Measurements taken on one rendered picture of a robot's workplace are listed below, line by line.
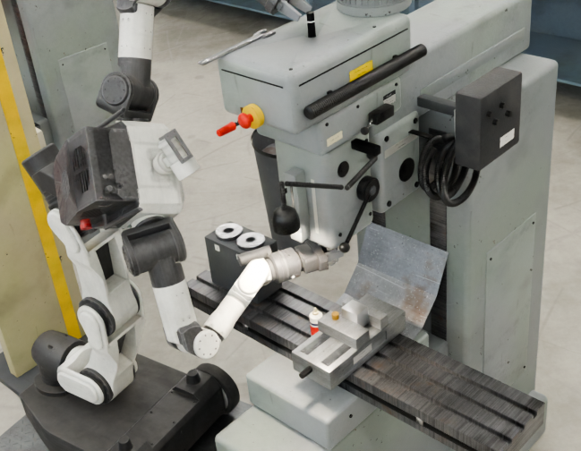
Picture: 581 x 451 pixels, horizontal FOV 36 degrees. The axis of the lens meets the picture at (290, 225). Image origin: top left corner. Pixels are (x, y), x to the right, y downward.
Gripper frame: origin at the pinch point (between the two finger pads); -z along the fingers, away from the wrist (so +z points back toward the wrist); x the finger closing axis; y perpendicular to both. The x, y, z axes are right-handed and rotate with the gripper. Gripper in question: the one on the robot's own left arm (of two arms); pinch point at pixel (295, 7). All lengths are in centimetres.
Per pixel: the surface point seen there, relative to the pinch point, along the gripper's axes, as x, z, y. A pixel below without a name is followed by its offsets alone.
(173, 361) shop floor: -49, 0, -226
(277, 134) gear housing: 11.3, -13.4, -27.1
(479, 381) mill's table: 3, -96, -64
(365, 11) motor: -14.7, -12.8, 1.8
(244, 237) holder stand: -11, -13, -89
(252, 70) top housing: 21.2, -3.4, -7.5
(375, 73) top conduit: -1.3, -25.6, -3.2
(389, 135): -11.6, -35.5, -23.4
